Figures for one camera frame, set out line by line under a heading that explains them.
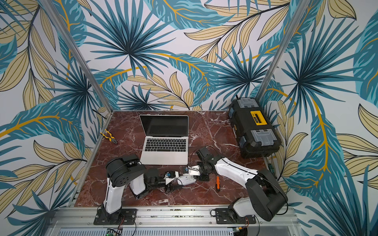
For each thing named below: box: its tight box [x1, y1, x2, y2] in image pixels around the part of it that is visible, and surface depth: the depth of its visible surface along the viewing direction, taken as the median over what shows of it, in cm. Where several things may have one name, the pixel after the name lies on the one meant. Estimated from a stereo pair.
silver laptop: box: [139, 114, 189, 166], surface depth 102 cm
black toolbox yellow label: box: [228, 97, 282, 159], surface depth 92 cm
